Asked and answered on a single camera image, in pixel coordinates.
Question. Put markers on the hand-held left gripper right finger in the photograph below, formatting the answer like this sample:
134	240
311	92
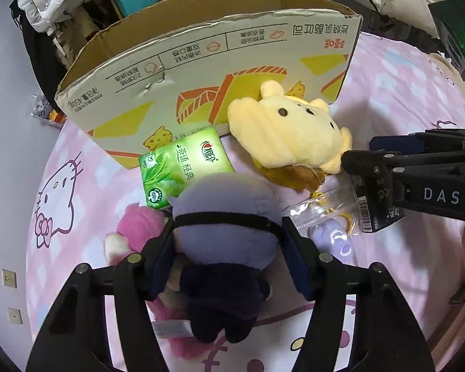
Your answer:
299	260

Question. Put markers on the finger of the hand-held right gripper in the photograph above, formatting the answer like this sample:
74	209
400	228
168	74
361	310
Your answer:
383	142
376	164

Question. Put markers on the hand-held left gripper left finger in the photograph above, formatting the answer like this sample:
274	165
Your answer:
161	263

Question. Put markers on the black barcode packet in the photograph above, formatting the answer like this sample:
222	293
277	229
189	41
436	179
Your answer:
376	211

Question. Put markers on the purple-haired plush doll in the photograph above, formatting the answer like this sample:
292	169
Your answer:
224	248

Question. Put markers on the printed cardboard box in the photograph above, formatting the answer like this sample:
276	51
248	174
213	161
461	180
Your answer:
217	66

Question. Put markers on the clear bag with purple charm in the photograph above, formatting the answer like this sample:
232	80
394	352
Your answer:
333	240

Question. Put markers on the pink printed bed sheet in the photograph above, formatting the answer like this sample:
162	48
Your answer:
391	97

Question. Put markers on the pink plush bear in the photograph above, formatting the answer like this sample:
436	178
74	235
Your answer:
139	221

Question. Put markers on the yellow plush bear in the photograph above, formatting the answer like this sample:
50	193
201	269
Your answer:
286	131

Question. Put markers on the green tissue pack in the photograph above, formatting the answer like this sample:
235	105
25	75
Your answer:
170	166

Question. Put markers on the snack packets on floor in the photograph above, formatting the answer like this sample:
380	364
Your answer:
46	110

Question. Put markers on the black garment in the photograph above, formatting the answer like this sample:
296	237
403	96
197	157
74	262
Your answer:
42	66

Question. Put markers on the white wall socket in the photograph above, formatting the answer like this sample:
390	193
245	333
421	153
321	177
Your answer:
14	315
9	278

